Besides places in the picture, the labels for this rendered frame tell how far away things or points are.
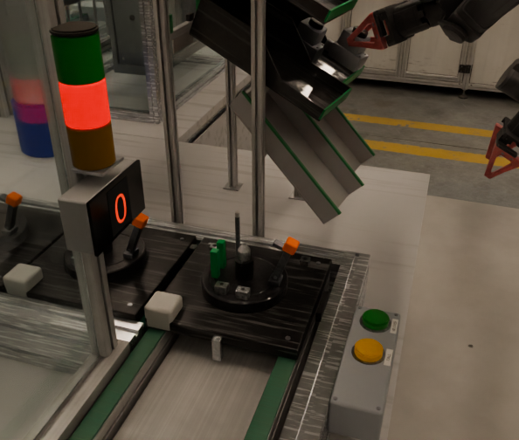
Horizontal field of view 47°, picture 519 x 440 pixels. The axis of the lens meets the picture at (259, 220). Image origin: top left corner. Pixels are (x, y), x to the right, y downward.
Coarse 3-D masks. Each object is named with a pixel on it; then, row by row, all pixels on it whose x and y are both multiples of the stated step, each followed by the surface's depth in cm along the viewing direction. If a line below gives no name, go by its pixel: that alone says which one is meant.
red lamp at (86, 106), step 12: (60, 84) 64; (96, 84) 64; (60, 96) 66; (72, 96) 64; (84, 96) 64; (96, 96) 65; (72, 108) 65; (84, 108) 65; (96, 108) 65; (108, 108) 67; (72, 120) 66; (84, 120) 65; (96, 120) 66; (108, 120) 68
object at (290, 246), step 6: (276, 240) 92; (288, 240) 91; (294, 240) 91; (276, 246) 91; (282, 246) 91; (288, 246) 90; (294, 246) 90; (288, 252) 91; (294, 252) 91; (282, 258) 92; (288, 258) 92; (282, 264) 93; (276, 270) 94; (282, 270) 93; (276, 276) 94
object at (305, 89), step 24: (216, 0) 106; (240, 0) 112; (192, 24) 105; (216, 24) 102; (240, 24) 100; (288, 24) 110; (216, 48) 105; (240, 48) 102; (288, 48) 112; (288, 72) 109; (312, 72) 112; (288, 96) 102; (312, 96) 107; (336, 96) 110
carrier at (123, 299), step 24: (120, 240) 106; (144, 240) 110; (168, 240) 110; (192, 240) 110; (120, 264) 100; (144, 264) 103; (168, 264) 103; (120, 288) 97; (144, 288) 97; (120, 312) 92; (144, 312) 95
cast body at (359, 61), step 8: (344, 32) 113; (328, 40) 117; (344, 40) 113; (360, 40) 112; (368, 40) 114; (328, 48) 118; (336, 48) 115; (344, 48) 114; (352, 48) 113; (360, 48) 113; (336, 56) 115; (344, 56) 115; (352, 56) 114; (360, 56) 114; (368, 56) 116; (344, 64) 115; (352, 64) 114; (360, 64) 115
